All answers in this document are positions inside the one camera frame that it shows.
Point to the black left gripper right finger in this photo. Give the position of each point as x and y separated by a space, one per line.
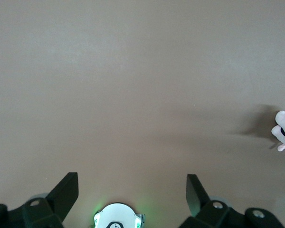
204 213

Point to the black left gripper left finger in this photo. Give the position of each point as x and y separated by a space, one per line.
57 204

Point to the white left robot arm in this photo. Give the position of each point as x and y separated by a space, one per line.
116 213

